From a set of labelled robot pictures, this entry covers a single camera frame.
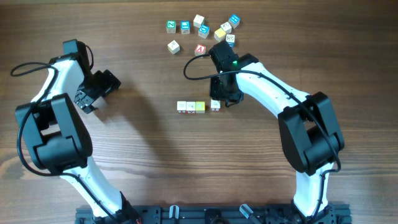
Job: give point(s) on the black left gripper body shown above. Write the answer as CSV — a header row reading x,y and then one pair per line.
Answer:
x,y
96,86

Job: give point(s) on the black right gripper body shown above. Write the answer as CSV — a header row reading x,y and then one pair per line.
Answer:
x,y
220,92

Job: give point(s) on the small white red-drawing block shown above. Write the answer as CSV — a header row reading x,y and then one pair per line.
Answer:
x,y
215,105

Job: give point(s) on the lone yellow wooden block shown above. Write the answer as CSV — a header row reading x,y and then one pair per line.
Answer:
x,y
200,107

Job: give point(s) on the white red-check wooden block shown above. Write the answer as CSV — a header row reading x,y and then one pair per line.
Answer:
x,y
191,107

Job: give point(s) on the red letter A block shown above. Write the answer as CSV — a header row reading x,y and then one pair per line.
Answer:
x,y
200,50

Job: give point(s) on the white red-striped wooden block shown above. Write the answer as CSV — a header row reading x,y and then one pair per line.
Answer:
x,y
181,106

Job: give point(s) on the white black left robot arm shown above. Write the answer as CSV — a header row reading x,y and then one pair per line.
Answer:
x,y
52,140

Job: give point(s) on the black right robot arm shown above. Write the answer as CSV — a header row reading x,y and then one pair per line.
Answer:
x,y
310,135

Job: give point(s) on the white top blue-side block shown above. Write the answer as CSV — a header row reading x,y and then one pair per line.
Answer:
x,y
230,39

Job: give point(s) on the yellow top wooden block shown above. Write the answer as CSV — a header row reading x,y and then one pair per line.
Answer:
x,y
219,35

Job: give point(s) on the blue letter D block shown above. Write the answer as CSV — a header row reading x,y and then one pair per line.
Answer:
x,y
203,31

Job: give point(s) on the white picture wooden block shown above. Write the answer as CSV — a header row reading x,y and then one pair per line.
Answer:
x,y
226,27

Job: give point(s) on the cream green-side wooden block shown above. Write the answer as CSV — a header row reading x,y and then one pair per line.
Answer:
x,y
173,47

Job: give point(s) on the blue top tilted block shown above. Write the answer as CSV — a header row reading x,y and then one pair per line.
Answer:
x,y
234,21

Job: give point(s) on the plain top wooden block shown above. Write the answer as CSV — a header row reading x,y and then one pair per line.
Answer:
x,y
198,21

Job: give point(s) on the blue top wooden block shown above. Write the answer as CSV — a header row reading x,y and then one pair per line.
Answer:
x,y
185,27

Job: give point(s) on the green letter N block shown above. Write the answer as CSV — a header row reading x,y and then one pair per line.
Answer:
x,y
171,26

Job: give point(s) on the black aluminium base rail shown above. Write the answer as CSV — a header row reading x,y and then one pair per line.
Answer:
x,y
273,213

